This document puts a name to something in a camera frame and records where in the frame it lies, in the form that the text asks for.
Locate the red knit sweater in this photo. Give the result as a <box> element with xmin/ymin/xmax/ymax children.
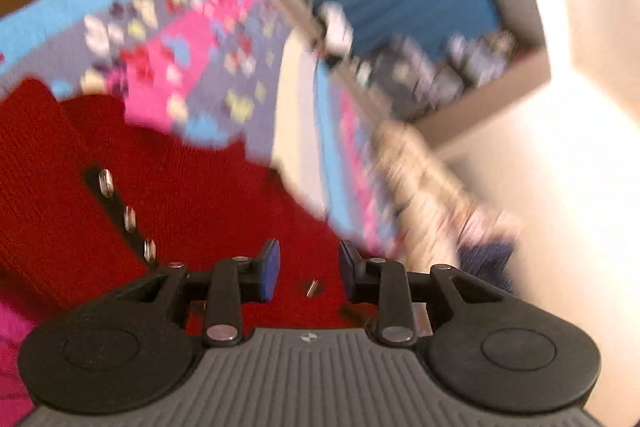
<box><xmin>1</xmin><ymin>79</ymin><xmax>376</xmax><ymax>329</ymax></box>

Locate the white clothes pile on sill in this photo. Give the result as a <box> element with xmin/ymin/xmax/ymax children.
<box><xmin>318</xmin><ymin>1</ymin><xmax>354</xmax><ymax>61</ymax></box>

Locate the cream star-print duvet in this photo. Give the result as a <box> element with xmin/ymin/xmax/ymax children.
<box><xmin>371</xmin><ymin>121</ymin><xmax>522</xmax><ymax>273</ymax></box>

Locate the wooden bookshelf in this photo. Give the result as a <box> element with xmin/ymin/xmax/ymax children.
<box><xmin>375</xmin><ymin>29</ymin><xmax>550</xmax><ymax>147</ymax></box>

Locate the colourful floral bed blanket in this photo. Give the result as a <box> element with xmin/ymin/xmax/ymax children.
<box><xmin>0</xmin><ymin>0</ymin><xmax>432</xmax><ymax>427</ymax></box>

